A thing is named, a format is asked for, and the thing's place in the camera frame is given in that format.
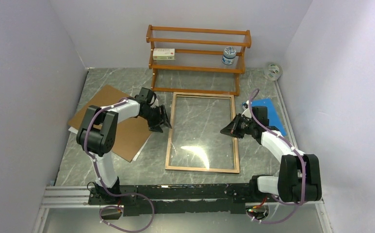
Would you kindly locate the blue clipboard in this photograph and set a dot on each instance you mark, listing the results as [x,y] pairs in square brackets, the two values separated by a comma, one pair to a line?
[268,112]

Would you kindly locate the white red small box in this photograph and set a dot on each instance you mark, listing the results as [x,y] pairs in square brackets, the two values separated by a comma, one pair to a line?
[163,54]

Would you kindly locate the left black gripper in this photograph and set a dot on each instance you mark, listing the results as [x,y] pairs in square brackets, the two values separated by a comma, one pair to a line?
[152,124]

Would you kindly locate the white photo paper sheet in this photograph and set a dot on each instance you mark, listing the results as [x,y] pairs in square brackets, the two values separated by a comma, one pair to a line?
[74,131]

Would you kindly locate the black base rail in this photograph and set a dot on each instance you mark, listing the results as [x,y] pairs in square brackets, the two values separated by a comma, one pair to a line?
[136,200]

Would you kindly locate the orange wooden shelf rack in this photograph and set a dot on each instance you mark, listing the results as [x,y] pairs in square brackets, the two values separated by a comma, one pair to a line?
[198,50]

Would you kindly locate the clear tape roll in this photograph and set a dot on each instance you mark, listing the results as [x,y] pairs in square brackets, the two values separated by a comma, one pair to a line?
[272,71]

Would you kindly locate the picture frame black and gold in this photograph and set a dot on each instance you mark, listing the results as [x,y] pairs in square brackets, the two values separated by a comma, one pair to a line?
[203,133]

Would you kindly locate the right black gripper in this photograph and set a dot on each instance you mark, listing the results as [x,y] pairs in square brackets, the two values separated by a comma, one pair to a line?
[232,129]

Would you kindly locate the blue white ceramic jar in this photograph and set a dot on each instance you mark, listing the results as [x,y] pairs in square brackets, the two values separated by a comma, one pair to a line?
[229,55]

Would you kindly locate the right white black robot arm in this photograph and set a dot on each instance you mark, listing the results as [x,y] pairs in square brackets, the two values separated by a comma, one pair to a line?
[298,179]

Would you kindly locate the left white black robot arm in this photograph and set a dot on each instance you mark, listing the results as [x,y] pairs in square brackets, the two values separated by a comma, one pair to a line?
[96,135]

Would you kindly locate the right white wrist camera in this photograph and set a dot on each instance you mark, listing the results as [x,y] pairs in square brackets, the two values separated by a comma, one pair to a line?
[246,111]

